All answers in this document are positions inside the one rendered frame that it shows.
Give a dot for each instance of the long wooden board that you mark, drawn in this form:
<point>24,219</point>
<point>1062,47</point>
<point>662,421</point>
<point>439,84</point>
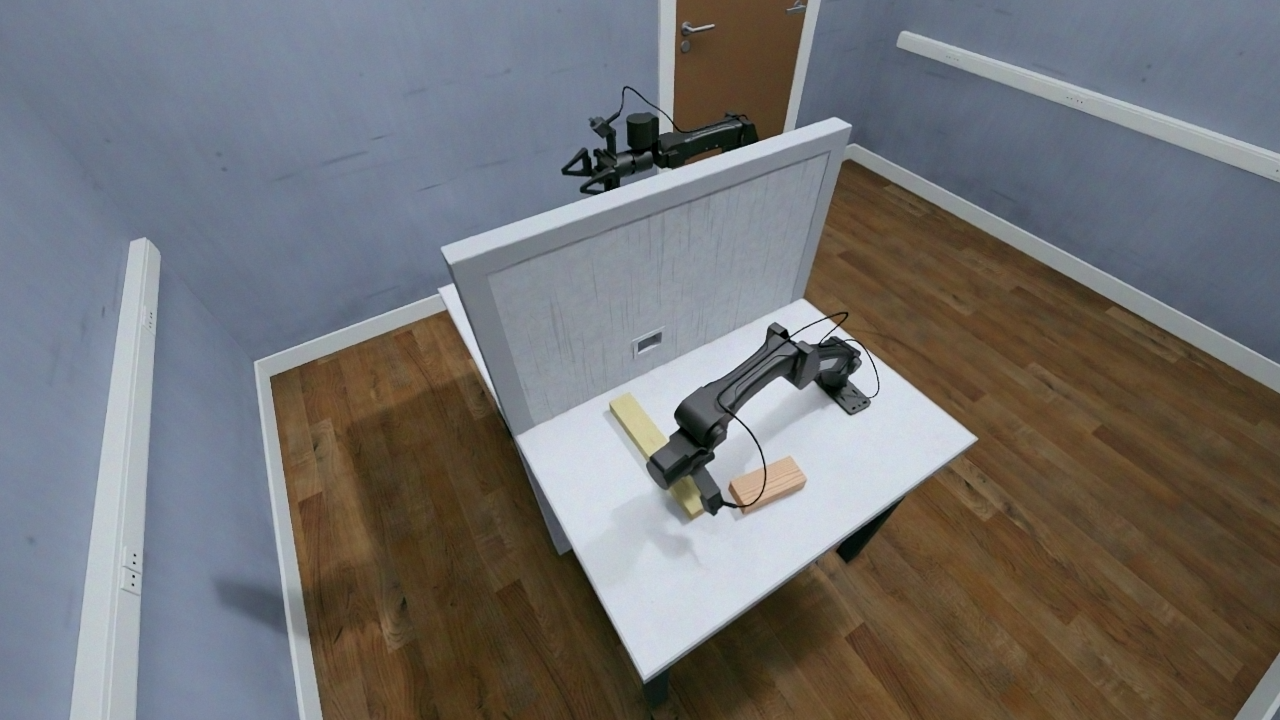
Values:
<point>648,439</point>

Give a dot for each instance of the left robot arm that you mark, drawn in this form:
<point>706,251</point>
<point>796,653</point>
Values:
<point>707,422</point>

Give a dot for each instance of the grey panel wall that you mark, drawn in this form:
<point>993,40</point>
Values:
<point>556,300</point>

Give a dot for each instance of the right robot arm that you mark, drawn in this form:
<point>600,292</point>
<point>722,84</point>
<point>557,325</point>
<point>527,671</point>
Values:
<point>667,148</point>

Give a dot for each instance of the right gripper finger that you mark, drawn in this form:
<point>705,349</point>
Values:
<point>585,172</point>
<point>606,175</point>

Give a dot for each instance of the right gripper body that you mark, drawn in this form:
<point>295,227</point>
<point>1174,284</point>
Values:
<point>609,158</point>

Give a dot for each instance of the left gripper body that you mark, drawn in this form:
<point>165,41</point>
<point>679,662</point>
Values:
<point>706,484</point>

